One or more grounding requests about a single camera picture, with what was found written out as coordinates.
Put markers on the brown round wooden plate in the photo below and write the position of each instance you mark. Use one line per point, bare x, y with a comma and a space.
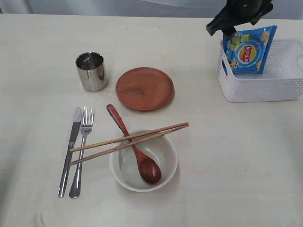
145, 89

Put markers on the stainless steel cup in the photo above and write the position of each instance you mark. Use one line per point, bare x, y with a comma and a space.
90, 67

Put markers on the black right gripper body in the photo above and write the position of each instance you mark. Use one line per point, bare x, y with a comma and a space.
237, 12

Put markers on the red wooden spoon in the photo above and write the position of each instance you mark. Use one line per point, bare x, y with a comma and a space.
147, 167

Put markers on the white plastic woven basket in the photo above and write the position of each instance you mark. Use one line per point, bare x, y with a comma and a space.
281, 80

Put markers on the white ceramic bowl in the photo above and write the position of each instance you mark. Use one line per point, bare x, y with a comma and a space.
123, 164

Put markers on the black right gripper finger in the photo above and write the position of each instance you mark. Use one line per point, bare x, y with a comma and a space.
222, 21

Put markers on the blue snack packet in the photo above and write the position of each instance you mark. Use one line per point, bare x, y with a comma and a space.
247, 50

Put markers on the silver table knife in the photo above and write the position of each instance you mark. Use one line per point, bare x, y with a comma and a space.
73, 136

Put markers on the wooden chopstick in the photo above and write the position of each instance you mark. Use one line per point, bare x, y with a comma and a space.
164, 129
152, 136

